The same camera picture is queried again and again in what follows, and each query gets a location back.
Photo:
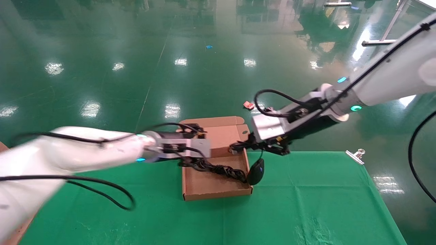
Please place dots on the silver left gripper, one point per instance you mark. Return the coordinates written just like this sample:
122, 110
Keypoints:
194, 148

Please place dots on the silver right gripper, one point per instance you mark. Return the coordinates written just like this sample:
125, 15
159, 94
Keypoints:
276, 126

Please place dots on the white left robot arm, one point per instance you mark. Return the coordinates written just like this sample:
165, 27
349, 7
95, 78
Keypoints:
68, 149

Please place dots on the open brown cardboard box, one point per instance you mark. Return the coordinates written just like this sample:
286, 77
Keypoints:
211, 189

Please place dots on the red floor litter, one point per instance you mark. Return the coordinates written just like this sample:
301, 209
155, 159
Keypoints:
249, 105

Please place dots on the green table cloth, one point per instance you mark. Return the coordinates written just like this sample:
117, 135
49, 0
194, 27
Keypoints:
306, 204

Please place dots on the silver binder clip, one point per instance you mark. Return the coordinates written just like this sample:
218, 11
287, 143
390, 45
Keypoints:
355, 157

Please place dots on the large brown printed carton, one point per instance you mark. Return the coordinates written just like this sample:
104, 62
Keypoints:
20, 234

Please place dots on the white metal frame leg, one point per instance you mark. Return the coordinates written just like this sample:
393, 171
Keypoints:
338, 4
374, 43

